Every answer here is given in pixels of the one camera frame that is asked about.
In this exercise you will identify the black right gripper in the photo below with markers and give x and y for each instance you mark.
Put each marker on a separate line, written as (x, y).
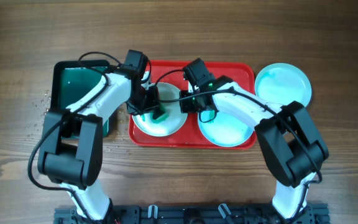
(185, 107)

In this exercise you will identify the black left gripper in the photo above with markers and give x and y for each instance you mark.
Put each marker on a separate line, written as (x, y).
(153, 91)

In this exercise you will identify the green yellow sponge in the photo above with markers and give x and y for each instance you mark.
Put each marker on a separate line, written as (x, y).
(159, 114)

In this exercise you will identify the white plate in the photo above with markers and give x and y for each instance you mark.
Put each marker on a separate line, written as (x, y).
(175, 120)

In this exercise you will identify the light blue plate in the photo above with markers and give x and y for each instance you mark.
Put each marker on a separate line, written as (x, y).
(222, 129)
(283, 83)

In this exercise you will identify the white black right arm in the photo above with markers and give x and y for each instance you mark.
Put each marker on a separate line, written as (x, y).
(292, 146)

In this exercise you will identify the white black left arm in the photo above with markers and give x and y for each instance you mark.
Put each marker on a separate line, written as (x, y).
(70, 152)

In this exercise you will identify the red plastic tray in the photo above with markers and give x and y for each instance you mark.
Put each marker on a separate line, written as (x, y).
(189, 135)

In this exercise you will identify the black water tray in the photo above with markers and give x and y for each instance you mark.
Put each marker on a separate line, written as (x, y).
(70, 83)

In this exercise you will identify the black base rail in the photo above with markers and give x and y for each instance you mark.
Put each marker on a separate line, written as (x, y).
(317, 213)

